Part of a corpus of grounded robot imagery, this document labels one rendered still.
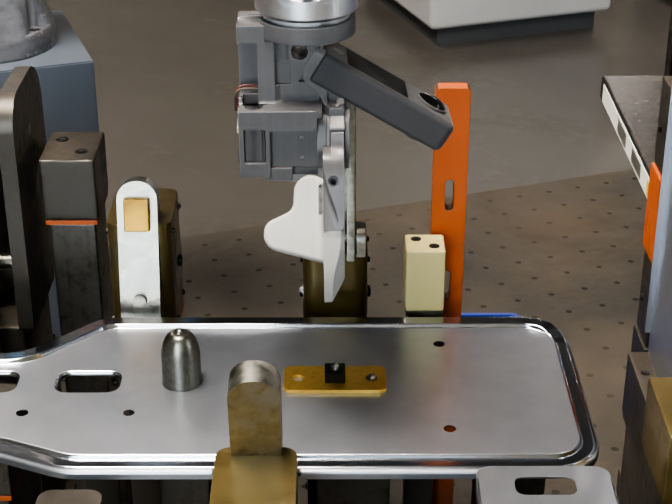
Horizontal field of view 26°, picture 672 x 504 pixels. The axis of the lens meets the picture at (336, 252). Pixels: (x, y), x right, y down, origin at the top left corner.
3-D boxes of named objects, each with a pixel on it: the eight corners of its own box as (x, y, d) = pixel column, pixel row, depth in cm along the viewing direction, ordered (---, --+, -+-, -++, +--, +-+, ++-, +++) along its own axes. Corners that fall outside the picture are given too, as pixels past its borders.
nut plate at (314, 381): (283, 393, 118) (282, 380, 117) (284, 368, 121) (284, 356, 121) (386, 393, 118) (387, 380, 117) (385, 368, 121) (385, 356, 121)
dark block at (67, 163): (75, 537, 149) (37, 159, 130) (86, 496, 155) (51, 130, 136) (124, 537, 149) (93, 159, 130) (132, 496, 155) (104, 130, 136)
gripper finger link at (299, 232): (265, 303, 108) (264, 181, 109) (345, 302, 108) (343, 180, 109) (263, 297, 105) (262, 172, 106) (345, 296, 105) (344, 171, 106)
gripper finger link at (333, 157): (320, 238, 109) (319, 125, 110) (344, 238, 109) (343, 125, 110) (320, 227, 104) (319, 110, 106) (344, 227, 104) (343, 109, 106)
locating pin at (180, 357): (161, 408, 119) (157, 338, 116) (165, 387, 122) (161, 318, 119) (200, 408, 119) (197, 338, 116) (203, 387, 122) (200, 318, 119)
